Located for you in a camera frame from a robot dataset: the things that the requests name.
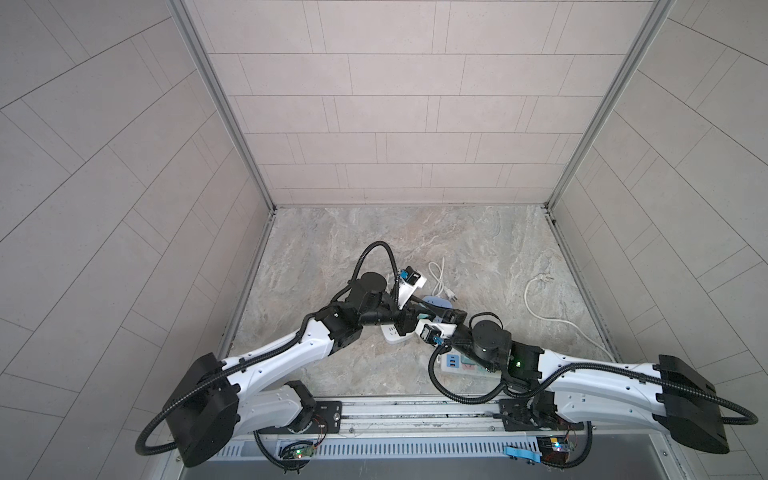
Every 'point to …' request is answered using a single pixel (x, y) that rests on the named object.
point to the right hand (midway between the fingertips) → (421, 313)
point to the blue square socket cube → (439, 301)
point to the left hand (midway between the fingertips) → (436, 314)
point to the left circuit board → (298, 451)
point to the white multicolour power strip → (456, 362)
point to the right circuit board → (553, 449)
